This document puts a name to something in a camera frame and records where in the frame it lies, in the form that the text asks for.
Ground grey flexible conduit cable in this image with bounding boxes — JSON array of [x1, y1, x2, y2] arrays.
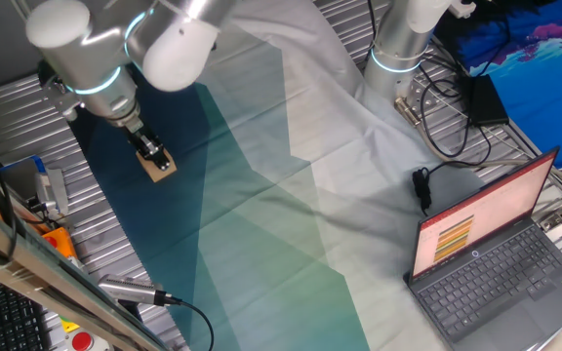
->
[[392, 96, 562, 196]]

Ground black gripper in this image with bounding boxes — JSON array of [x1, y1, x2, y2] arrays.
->
[[125, 124, 173, 172]]

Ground grey device with blue top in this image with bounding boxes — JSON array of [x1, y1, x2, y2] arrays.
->
[[0, 155, 70, 218]]

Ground red emergency stop button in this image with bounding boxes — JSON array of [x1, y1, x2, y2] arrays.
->
[[70, 330, 95, 351]]

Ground black keyboard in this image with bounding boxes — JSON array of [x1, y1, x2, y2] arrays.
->
[[0, 271, 51, 351]]

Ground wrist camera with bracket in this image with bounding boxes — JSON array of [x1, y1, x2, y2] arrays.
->
[[36, 60, 86, 123]]

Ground silver camera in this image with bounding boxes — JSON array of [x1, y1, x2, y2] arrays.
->
[[98, 273, 171, 307]]

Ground blue painted poster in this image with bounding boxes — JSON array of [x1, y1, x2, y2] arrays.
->
[[434, 0, 562, 170]]

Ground blue green gradient tablecloth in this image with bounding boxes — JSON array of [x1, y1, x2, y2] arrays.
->
[[68, 0, 487, 351]]

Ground aluminium frame beam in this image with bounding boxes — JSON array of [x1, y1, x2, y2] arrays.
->
[[0, 194, 170, 351]]

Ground black camera cable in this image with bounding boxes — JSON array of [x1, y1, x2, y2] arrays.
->
[[163, 293, 216, 351]]

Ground grey open laptop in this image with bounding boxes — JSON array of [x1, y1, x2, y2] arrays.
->
[[402, 145, 562, 351]]

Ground orange box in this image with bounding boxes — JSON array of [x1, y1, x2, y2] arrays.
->
[[41, 226, 79, 259]]

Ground flat black box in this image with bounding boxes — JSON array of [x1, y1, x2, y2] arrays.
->
[[465, 74, 510, 128]]

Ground black bundled charger cable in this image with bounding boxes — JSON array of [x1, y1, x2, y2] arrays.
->
[[411, 167, 433, 216]]

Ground small wooden cube block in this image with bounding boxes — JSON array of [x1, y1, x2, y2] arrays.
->
[[135, 149, 179, 183]]

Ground thin metal pole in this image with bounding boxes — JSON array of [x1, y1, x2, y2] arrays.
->
[[10, 0, 32, 21]]

